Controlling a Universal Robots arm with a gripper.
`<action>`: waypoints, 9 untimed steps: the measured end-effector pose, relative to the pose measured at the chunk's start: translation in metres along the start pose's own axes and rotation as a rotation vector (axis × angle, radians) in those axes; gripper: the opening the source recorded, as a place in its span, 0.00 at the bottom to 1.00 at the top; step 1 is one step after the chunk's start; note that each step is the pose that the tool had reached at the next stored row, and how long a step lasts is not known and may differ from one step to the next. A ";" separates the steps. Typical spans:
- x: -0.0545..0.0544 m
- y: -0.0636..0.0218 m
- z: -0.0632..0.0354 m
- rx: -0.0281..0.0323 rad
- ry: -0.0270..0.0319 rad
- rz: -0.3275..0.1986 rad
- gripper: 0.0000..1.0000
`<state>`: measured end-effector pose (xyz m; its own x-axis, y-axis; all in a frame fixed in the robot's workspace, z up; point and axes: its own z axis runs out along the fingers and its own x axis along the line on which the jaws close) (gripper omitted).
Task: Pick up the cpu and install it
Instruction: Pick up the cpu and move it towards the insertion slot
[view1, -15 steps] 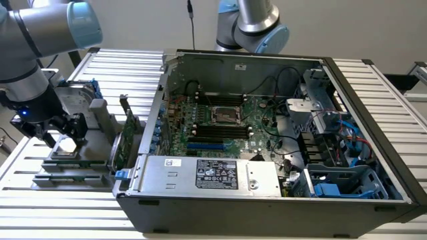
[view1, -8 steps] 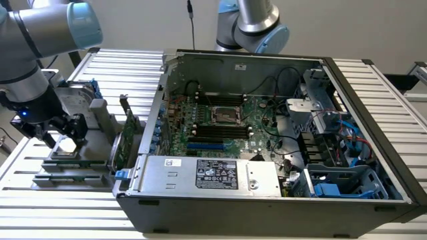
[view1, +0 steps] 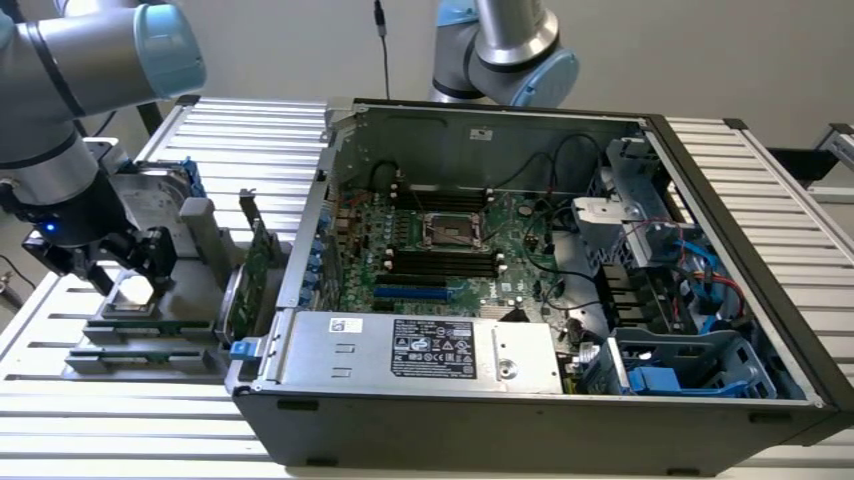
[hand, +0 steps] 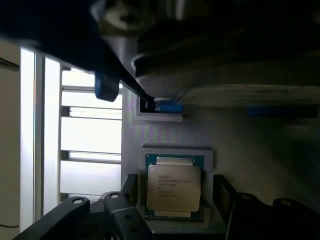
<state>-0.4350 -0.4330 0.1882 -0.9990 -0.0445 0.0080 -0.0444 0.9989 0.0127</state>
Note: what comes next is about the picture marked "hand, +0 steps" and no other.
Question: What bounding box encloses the metal slat table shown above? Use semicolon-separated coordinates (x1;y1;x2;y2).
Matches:
19;47;124;226

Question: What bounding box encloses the white 3D-printed parts rack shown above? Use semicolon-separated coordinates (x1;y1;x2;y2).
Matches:
120;87;320;236

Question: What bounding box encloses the blue white connector plug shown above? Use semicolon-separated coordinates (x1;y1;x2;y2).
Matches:
152;96;185;115

